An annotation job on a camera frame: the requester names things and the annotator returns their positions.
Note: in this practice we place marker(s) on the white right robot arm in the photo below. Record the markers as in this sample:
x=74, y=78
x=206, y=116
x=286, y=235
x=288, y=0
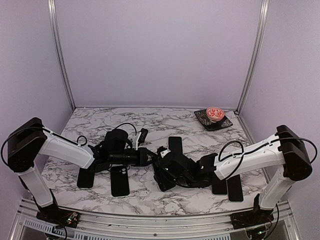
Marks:
x=284, y=149

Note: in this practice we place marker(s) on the aluminium front rail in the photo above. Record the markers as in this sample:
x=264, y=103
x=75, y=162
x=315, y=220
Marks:
x=109, y=226

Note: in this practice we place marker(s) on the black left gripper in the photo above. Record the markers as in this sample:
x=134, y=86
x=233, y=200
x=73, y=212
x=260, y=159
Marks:
x=142, y=157

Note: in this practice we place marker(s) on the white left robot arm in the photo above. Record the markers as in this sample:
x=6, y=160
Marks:
x=33, y=140

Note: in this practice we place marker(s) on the aluminium corner post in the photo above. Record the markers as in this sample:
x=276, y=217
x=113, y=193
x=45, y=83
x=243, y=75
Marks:
x=59, y=52
x=258, y=42

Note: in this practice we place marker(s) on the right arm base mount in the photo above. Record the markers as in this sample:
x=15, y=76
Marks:
x=253, y=217

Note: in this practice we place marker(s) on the red white patterned bowl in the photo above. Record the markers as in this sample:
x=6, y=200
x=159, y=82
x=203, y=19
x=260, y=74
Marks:
x=215, y=114

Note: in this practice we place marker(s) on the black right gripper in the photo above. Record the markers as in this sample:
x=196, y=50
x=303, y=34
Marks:
x=161, y=172

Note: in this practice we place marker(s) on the black phone case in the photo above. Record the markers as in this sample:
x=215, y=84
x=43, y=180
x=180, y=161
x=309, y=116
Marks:
x=119, y=181
x=85, y=179

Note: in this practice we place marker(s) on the purple phone black screen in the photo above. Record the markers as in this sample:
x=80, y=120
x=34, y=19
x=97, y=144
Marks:
x=175, y=144

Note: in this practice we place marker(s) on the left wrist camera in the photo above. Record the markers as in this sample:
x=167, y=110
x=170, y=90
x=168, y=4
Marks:
x=139, y=138

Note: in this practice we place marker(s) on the right aluminium corner post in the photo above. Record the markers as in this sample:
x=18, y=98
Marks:
x=258, y=42

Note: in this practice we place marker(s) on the left aluminium corner post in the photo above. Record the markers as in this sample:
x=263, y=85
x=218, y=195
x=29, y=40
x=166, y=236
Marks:
x=59, y=52

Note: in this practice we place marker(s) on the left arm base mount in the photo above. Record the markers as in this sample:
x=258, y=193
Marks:
x=56, y=215

